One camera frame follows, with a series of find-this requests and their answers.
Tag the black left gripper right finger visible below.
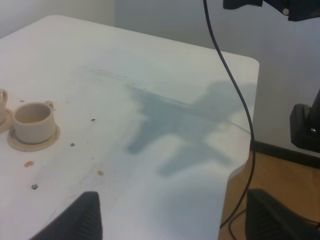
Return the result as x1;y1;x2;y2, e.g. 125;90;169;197
245;189;320;240

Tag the far beige cup saucer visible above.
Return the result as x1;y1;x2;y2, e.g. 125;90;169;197
0;108;14;134

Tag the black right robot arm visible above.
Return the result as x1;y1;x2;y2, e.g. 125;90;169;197
223;0;320;22

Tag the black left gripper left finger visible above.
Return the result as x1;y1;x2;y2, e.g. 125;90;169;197
32;191;103;240

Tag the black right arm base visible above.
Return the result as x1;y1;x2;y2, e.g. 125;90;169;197
289;91;320;153

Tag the near beige teacup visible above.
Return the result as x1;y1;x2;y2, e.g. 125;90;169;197
13;100;56;144

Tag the black camera cable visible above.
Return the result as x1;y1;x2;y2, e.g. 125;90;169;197
202;0;256;240

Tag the near beige cup saucer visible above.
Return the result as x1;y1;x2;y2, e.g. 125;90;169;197
7;124;61;152

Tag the beige cup saucer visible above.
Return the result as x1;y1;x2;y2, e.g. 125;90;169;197
7;124;61;152
0;108;14;134

